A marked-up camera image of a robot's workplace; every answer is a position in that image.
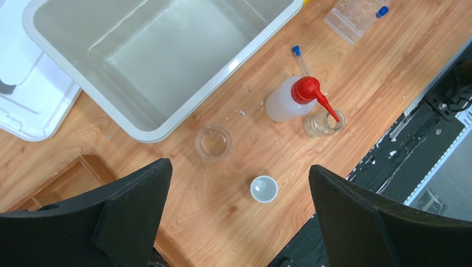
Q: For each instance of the small glass jar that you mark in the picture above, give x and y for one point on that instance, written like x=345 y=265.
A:
x=323 y=124

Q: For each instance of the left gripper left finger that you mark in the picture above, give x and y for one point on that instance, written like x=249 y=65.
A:
x=113 y=225

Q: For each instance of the beige plastic bin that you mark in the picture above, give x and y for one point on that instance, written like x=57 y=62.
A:
x=150 y=64

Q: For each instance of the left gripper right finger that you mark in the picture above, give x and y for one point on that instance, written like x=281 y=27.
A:
x=362 y=228

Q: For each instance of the small white cup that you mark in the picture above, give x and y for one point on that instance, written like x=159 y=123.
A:
x=264 y=189

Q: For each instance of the white bin lid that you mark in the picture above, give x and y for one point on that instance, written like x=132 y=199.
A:
x=36 y=94

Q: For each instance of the wash bottle red cap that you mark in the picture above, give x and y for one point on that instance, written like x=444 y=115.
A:
x=297 y=96

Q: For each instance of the wooden organizer tray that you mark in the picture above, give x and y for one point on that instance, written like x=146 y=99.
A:
x=83 y=174

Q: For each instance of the blue cap tube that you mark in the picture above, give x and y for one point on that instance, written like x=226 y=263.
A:
x=296 y=50
x=382 y=12

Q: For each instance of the clear glass beaker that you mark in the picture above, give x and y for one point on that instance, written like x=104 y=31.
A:
x=214 y=142

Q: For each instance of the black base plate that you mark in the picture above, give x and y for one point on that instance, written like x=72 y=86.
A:
x=424 y=160

